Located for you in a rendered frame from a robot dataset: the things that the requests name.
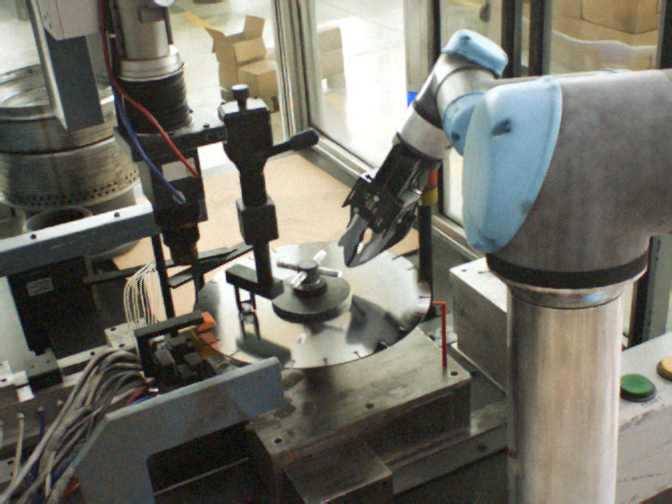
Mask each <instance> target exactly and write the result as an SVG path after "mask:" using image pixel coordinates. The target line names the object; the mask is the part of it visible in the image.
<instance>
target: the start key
mask: <svg viewBox="0 0 672 504"><path fill-rule="evenodd" d="M652 388H653V385H652V382H651V381H650V380H649V379H648V378H647V377H645V376H643V375H640V374H626V375H623V376H622V377H620V392H621V393H623V394H624V395H626V396H629V397H633V398H644V397H647V396H649V395H650V394H651V393H652Z"/></svg>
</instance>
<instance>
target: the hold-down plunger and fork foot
mask: <svg viewBox="0 0 672 504"><path fill-rule="evenodd" d="M252 248H253V255H254V263H255V269H253V268H250V267H247V266H244V265H242V264H239V263H237V264H235V265H233V266H232V267H230V268H228V269H226V270H225V271H224V272H225V279H226V283H227V284H230V285H232V286H233V289H234V295H235V302H236V307H237V309H238V312H239V313H243V311H242V304H241V298H240V291H239V288H240V289H242V290H245V291H247V292H249V297H250V301H251V305H252V308H253V310H257V305H256V298H255V295H258V296H260V297H263V298H265V299H268V300H270V301H272V300H273V299H275V298H277V297H278V296H280V295H281V294H283V293H284V285H283V280H282V279H279V278H277V277H274V276H273V268H272V260H271V253H270V245H269V243H268V244H265V245H260V246H255V245H252Z"/></svg>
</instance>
